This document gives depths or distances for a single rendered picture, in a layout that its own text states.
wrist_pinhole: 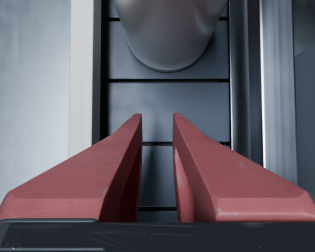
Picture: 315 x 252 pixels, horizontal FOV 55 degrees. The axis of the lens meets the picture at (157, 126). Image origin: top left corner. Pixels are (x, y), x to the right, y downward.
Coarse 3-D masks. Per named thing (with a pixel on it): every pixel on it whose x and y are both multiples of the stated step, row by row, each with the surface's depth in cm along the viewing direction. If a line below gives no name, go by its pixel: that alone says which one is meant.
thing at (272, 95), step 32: (256, 0) 10; (288, 0) 10; (256, 32) 10; (288, 32) 10; (256, 64) 10; (288, 64) 10; (256, 96) 10; (288, 96) 10; (256, 128) 10; (288, 128) 10; (256, 160) 10; (288, 160) 10
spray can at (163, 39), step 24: (120, 0) 11; (144, 0) 10; (168, 0) 9; (192, 0) 9; (216, 0) 10; (144, 24) 12; (168, 24) 11; (192, 24) 11; (144, 48) 15; (168, 48) 14; (192, 48) 15
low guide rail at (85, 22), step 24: (72, 0) 15; (96, 0) 16; (72, 24) 15; (96, 24) 16; (72, 48) 15; (96, 48) 16; (72, 72) 15; (96, 72) 16; (72, 96) 15; (96, 96) 16; (72, 120) 15; (96, 120) 16; (72, 144) 15
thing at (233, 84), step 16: (240, 0) 19; (240, 16) 19; (240, 32) 19; (240, 48) 19; (240, 64) 19; (224, 80) 20; (240, 80) 19; (240, 96) 18; (240, 112) 18; (240, 128) 18; (224, 144) 20; (240, 144) 18
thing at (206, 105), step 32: (224, 32) 19; (128, 64) 18; (192, 64) 18; (224, 64) 18; (128, 96) 18; (160, 96) 18; (192, 96) 18; (224, 96) 18; (160, 128) 18; (224, 128) 18; (160, 160) 18; (160, 192) 18
